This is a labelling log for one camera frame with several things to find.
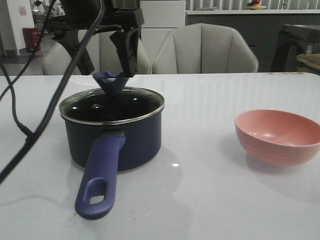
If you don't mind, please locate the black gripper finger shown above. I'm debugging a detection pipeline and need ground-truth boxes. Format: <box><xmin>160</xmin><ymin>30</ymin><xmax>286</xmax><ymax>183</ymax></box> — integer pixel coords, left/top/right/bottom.
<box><xmin>53</xmin><ymin>28</ymin><xmax>95</xmax><ymax>75</ymax></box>
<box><xmin>109</xmin><ymin>27</ymin><xmax>140</xmax><ymax>77</ymax></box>

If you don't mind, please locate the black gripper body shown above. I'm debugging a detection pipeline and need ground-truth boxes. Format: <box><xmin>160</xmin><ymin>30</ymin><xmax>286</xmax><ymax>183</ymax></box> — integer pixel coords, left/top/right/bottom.
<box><xmin>45</xmin><ymin>0</ymin><xmax>145</xmax><ymax>33</ymax></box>

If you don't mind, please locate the glass lid with blue knob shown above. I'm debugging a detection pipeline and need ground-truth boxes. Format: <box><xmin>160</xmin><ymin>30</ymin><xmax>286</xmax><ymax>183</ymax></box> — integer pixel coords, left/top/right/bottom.
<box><xmin>59</xmin><ymin>71</ymin><xmax>165</xmax><ymax>126</ymax></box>

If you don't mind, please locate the pink bowl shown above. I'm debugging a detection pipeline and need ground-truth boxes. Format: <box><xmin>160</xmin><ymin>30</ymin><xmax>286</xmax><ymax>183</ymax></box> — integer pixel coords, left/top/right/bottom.
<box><xmin>234</xmin><ymin>109</ymin><xmax>320</xmax><ymax>166</ymax></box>

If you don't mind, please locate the left grey upholstered chair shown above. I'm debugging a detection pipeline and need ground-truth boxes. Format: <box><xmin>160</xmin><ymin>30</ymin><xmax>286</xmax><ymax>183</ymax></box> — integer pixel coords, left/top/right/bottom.
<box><xmin>42</xmin><ymin>32</ymin><xmax>152</xmax><ymax>76</ymax></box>

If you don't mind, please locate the grey upholstered chair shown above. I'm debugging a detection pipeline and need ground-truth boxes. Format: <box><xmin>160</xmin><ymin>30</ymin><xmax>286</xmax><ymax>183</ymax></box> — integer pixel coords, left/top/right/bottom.
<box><xmin>152</xmin><ymin>23</ymin><xmax>259</xmax><ymax>75</ymax></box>
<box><xmin>42</xmin><ymin>32</ymin><xmax>152</xmax><ymax>76</ymax></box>

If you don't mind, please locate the red bin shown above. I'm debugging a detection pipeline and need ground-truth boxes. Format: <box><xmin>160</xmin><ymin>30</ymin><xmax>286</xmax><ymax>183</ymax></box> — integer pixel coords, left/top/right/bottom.
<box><xmin>22</xmin><ymin>27</ymin><xmax>40</xmax><ymax>53</ymax></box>

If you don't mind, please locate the white drawer cabinet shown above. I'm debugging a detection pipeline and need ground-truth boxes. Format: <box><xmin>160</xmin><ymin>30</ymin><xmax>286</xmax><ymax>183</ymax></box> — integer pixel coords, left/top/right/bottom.
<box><xmin>140</xmin><ymin>0</ymin><xmax>186</xmax><ymax>62</ymax></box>

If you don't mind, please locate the right grey upholstered chair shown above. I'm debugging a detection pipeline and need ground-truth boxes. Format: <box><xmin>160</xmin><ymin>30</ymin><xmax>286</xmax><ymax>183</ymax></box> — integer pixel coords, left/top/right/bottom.
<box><xmin>152</xmin><ymin>23</ymin><xmax>259</xmax><ymax>75</ymax></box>

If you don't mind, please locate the dark blue saucepan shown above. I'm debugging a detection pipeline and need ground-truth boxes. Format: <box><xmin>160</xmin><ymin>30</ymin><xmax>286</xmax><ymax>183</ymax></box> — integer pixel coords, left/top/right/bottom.
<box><xmin>61</xmin><ymin>108</ymin><xmax>164</xmax><ymax>220</ymax></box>

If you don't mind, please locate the fruit plate on counter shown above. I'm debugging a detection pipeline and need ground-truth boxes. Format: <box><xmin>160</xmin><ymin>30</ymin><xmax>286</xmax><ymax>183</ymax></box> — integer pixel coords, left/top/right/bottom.
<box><xmin>245</xmin><ymin>0</ymin><xmax>267</xmax><ymax>10</ymax></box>

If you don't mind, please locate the dark grey sideboard counter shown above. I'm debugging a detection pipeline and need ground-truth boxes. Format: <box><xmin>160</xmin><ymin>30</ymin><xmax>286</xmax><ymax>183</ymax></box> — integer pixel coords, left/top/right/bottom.
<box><xmin>186</xmin><ymin>9</ymin><xmax>320</xmax><ymax>72</ymax></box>

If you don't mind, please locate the coloured sticker strip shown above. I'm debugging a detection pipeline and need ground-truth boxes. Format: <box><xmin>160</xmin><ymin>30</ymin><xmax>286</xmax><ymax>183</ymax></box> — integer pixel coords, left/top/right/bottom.
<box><xmin>267</xmin><ymin>71</ymin><xmax>304</xmax><ymax>75</ymax></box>

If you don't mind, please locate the black appliance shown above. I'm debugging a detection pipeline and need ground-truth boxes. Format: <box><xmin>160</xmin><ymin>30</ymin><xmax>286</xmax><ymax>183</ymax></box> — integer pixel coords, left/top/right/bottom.
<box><xmin>270</xmin><ymin>24</ymin><xmax>320</xmax><ymax>72</ymax></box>

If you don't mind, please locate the beige cushion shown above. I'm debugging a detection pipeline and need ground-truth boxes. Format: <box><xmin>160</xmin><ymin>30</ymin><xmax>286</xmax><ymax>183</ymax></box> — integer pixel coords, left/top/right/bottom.
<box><xmin>296</xmin><ymin>53</ymin><xmax>320</xmax><ymax>75</ymax></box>

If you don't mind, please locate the pink wall notice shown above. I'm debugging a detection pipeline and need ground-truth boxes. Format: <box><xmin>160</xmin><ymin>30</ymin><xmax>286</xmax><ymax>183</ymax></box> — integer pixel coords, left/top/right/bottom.
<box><xmin>18</xmin><ymin>6</ymin><xmax>27</xmax><ymax>16</ymax></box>

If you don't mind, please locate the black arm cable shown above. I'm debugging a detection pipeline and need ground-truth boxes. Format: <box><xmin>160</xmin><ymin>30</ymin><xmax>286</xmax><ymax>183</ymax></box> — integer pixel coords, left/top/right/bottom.
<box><xmin>0</xmin><ymin>0</ymin><xmax>106</xmax><ymax>185</ymax></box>

